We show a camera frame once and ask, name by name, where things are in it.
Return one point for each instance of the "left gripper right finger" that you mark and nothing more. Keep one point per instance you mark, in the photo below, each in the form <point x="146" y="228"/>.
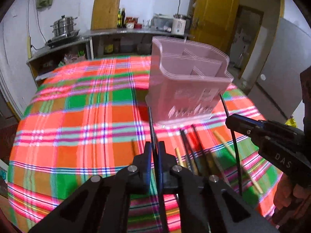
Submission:
<point x="167" y="182"/>

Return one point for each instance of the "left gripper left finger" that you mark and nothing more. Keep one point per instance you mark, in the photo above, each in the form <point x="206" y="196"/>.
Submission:
<point x="141" y="178"/>

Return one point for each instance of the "bamboo chopstick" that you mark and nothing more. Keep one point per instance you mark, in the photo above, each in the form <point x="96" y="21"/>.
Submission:
<point x="180" y="162"/>
<point x="232" y="152"/>

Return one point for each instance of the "steel kitchen table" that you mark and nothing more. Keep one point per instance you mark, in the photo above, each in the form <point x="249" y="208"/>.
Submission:
<point x="118" y="41"/>

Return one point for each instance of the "right hand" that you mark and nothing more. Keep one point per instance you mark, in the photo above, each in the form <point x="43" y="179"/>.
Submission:
<point x="285" y="189"/>

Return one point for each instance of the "yellow plastic bag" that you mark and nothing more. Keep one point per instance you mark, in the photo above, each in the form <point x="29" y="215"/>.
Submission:
<point x="291" y="122"/>

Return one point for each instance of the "silver refrigerator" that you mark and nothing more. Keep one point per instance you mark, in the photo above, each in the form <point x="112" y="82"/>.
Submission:
<point x="277" y="90"/>

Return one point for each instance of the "plaid tablecloth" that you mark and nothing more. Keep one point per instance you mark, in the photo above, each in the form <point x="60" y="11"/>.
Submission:
<point x="90" y="118"/>

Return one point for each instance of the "pink plastic utensil basket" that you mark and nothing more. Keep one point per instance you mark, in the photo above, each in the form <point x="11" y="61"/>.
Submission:
<point x="186" y="79"/>

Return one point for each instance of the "steel side shelf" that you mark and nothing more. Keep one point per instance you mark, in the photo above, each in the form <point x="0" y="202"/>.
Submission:
<point x="43" y="62"/>

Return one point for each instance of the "red lid jar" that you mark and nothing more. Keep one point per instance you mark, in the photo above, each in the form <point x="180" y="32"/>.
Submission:
<point x="130" y="22"/>

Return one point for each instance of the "clear storage box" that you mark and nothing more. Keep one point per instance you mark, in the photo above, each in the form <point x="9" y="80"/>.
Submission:
<point x="161" y="21"/>

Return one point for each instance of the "white electric kettle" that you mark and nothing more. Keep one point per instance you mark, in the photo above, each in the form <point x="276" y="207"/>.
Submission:
<point x="181" y="24"/>

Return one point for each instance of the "induction cooktop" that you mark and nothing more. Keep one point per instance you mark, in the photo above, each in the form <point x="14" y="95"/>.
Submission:
<point x="60" y="40"/>

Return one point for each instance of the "dark oil bottle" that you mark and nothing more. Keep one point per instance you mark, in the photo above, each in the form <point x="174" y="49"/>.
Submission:
<point x="123" y="17"/>

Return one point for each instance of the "wooden cutting board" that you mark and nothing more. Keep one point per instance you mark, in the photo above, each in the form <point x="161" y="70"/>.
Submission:
<point x="105" y="14"/>

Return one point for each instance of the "yellow wooden door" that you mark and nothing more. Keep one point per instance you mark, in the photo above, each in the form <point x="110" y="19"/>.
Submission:
<point x="213" y="22"/>

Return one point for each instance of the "steel steamer pot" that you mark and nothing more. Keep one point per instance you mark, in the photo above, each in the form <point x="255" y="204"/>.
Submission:
<point x="64" y="25"/>

